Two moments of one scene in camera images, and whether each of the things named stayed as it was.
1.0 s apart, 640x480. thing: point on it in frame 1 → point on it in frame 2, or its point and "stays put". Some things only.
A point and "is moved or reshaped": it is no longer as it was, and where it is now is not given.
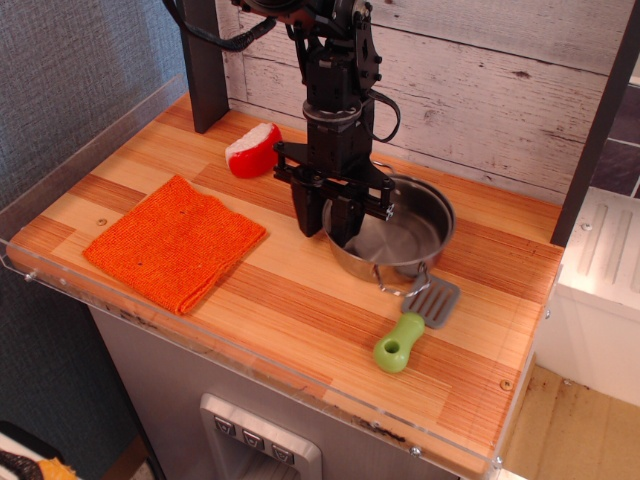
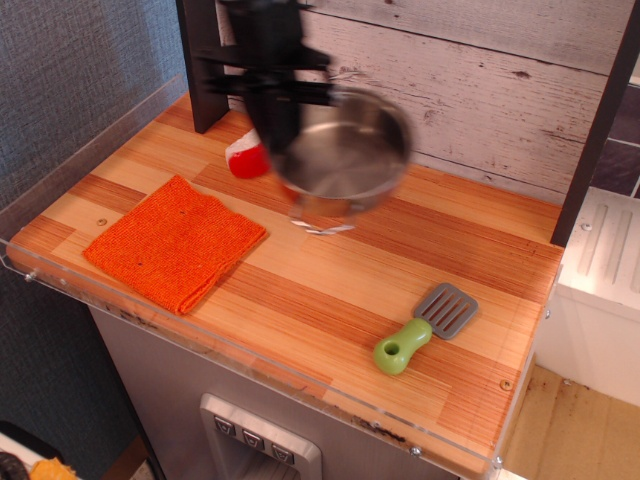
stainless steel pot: x=397 y=251 is moved or reshaped
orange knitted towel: x=177 y=242 stays put
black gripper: x=338 y=156 → x=268 y=63
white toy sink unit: x=591 y=332 stays put
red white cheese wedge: x=252 y=153 stays put
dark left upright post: x=207 y=72 stays put
